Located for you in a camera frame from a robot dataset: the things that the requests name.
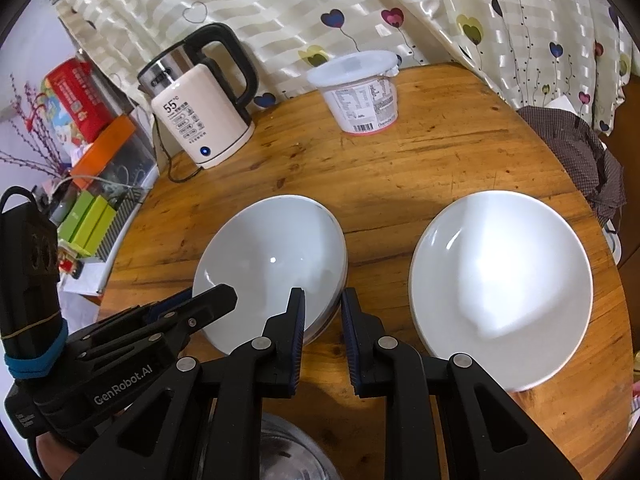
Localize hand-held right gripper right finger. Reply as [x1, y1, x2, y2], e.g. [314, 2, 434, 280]
[341, 287, 583, 480]

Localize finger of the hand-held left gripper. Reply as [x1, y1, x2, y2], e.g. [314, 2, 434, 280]
[65, 283, 239, 378]
[140, 287, 201, 323]

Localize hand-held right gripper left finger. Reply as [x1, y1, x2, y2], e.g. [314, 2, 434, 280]
[59, 287, 307, 480]

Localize white bowl blue stripe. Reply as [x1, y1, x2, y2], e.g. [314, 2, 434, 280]
[407, 190, 594, 393]
[192, 195, 346, 356]
[300, 210, 349, 348]

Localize stainless steel bowl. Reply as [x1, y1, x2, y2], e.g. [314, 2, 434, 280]
[197, 412, 343, 480]

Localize white marble board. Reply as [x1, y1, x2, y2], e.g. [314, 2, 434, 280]
[57, 275, 108, 306]

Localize black white zigzag box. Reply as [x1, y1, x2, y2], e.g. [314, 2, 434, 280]
[92, 187, 151, 261]

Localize red figurine jar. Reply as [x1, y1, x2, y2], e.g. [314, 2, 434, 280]
[57, 255, 83, 281]

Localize lime green box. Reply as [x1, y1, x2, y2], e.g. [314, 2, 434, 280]
[70, 196, 117, 257]

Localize dark green box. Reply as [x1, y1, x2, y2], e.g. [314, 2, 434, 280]
[59, 192, 93, 241]

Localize clear plastic box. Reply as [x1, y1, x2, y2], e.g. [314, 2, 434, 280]
[95, 135, 161, 196]

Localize cream electric kettle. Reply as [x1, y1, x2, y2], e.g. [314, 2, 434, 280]
[137, 22, 258, 170]

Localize purple dried branches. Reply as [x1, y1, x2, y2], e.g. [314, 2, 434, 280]
[0, 72, 66, 181]

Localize cartoon printed bag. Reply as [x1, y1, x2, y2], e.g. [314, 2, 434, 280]
[40, 85, 96, 161]

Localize red packet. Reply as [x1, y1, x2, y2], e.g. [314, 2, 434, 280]
[45, 57, 118, 143]

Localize white plastic tub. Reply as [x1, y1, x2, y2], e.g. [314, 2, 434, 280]
[306, 50, 402, 136]

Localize dark checkered cloth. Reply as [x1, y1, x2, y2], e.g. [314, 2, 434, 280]
[517, 105, 628, 226]

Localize heart-print curtain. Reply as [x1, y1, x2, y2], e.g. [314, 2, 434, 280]
[55, 0, 640, 136]

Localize black kettle power cable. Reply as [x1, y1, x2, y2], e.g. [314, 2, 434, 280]
[152, 120, 201, 184]

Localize white cable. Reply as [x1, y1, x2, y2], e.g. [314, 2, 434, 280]
[60, 175, 136, 196]

